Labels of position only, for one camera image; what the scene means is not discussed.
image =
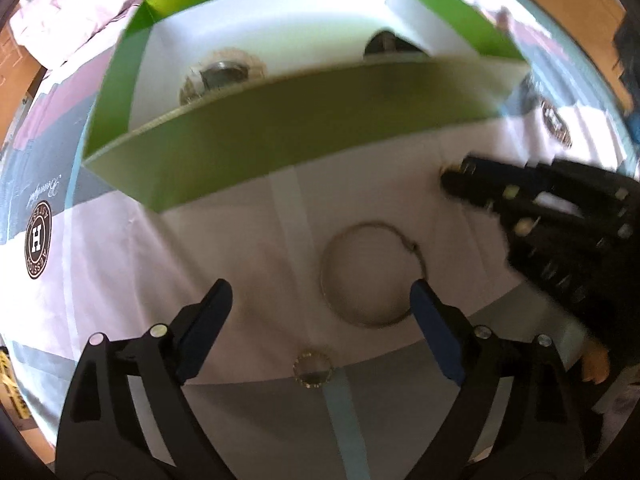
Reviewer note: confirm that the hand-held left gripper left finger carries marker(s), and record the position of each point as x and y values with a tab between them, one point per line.
205	327

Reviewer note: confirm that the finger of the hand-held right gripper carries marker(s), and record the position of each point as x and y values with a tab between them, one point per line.
480	192
500	170

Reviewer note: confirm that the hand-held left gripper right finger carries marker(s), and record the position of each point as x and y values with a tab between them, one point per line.
439	332

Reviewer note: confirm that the silver bangle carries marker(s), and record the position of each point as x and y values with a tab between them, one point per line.
330	300

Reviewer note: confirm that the black bangle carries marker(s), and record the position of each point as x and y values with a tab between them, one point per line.
385	42

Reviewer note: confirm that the green cardboard box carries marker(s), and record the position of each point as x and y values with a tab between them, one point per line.
280	130

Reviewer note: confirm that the person's right hand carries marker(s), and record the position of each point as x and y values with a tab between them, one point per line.
596	365

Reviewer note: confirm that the wooden footboard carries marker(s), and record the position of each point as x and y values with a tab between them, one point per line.
565	5

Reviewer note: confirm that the yellow black object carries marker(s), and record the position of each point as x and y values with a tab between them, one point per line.
12	390

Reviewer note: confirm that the wooden headboard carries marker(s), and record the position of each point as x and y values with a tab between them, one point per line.
17	60

